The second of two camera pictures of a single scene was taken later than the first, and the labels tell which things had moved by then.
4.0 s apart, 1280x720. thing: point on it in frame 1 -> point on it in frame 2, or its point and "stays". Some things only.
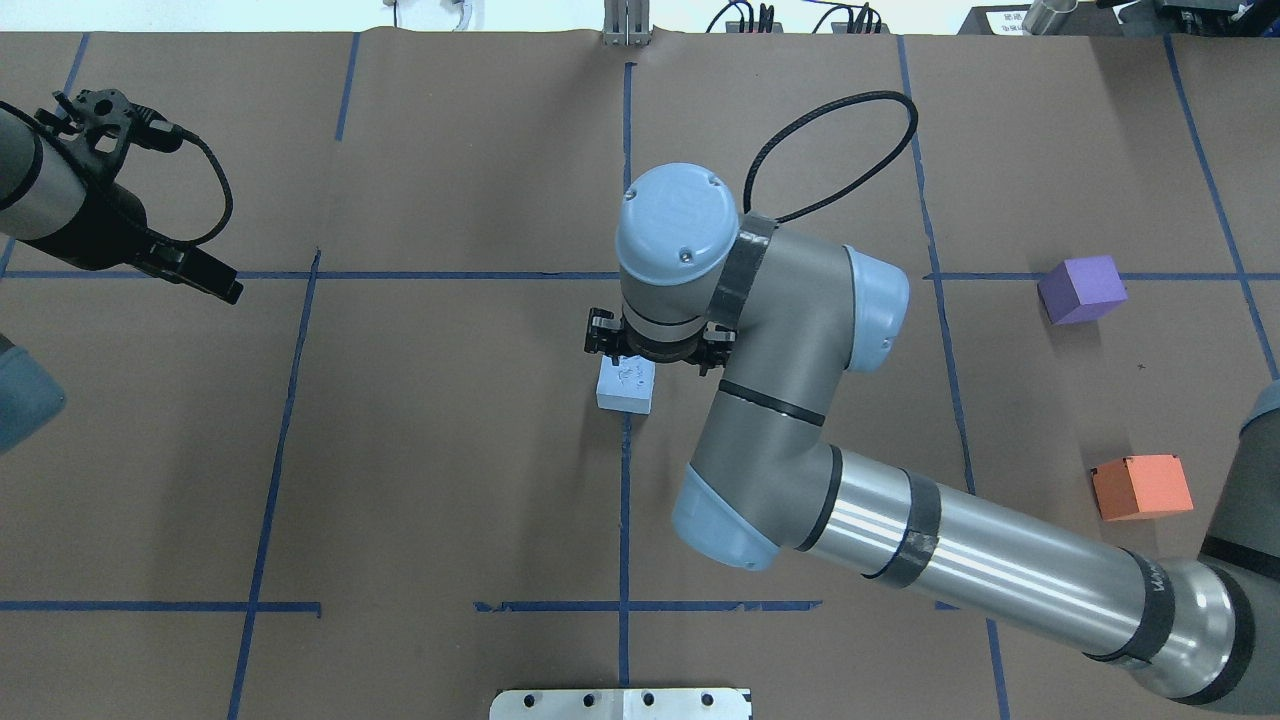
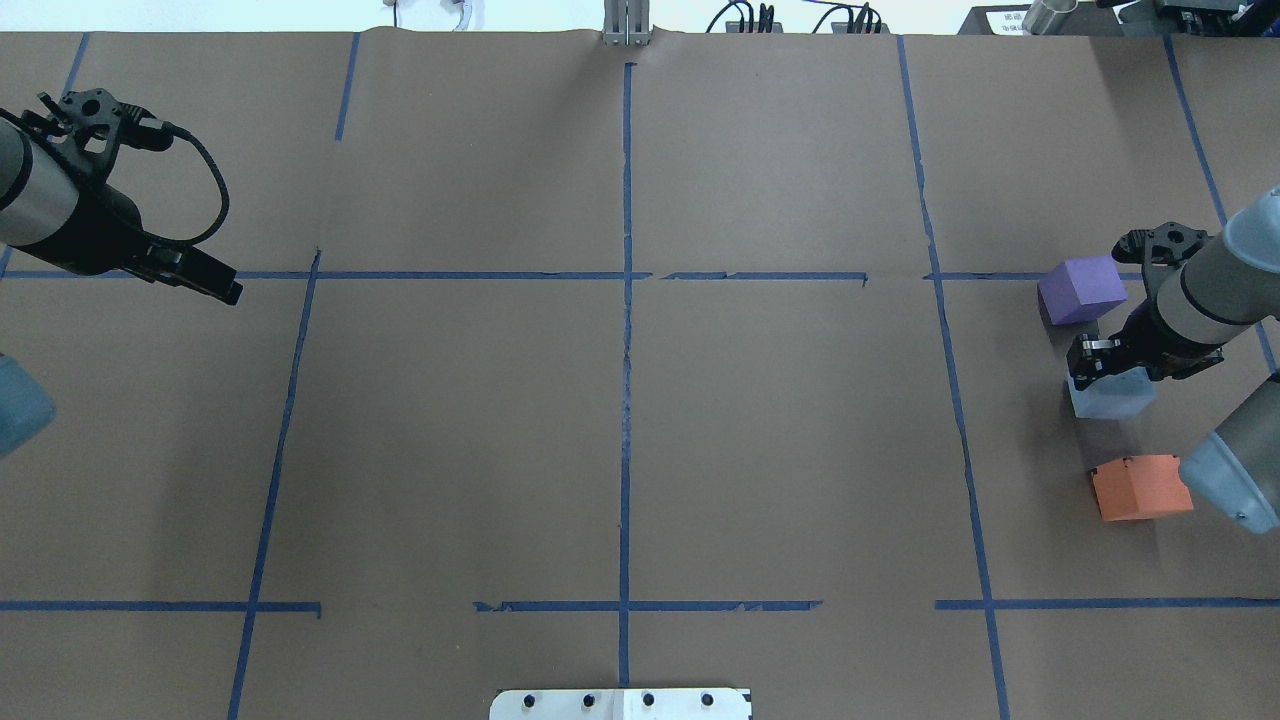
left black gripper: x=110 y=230 stays
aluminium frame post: x=626 y=23 stays
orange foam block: x=1133 y=488 stays
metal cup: x=1047 y=17 stays
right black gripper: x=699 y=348 -> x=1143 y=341
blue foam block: x=628 y=386 -> x=1123 y=395
